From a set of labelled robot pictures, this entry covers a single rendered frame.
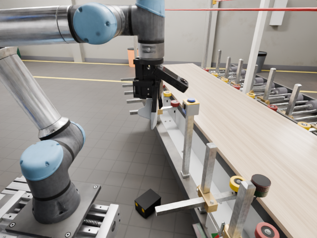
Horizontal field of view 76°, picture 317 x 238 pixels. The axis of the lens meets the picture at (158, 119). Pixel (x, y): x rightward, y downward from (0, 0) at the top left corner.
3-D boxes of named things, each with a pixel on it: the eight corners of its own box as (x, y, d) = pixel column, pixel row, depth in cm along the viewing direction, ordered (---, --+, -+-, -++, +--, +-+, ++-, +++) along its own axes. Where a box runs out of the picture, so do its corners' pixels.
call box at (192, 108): (186, 117, 106) (187, 104, 102) (181, 112, 112) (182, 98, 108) (198, 116, 107) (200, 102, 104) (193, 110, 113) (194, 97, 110)
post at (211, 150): (199, 219, 109) (210, 146, 86) (196, 213, 112) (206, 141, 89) (205, 217, 110) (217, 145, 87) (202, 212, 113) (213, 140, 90)
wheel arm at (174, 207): (156, 217, 93) (156, 211, 91) (154, 211, 96) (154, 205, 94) (239, 199, 103) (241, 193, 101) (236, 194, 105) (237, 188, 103)
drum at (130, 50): (140, 64, 685) (139, 47, 659) (137, 67, 654) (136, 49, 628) (130, 64, 690) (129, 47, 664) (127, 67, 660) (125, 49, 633)
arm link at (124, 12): (80, 3, 47) (127, 3, 46) (95, 4, 56) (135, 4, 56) (86, 39, 50) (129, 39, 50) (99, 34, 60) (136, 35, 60)
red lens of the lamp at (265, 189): (257, 193, 65) (259, 189, 64) (246, 180, 70) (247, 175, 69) (273, 190, 66) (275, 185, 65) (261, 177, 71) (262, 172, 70)
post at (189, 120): (182, 178, 128) (187, 115, 107) (180, 173, 132) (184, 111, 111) (189, 177, 129) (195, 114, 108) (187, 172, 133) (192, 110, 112)
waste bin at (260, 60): (260, 70, 629) (264, 51, 602) (264, 73, 590) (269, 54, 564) (244, 69, 635) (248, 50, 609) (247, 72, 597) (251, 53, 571)
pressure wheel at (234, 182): (241, 206, 99) (246, 189, 93) (225, 199, 102) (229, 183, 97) (244, 194, 105) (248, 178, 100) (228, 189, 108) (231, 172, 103)
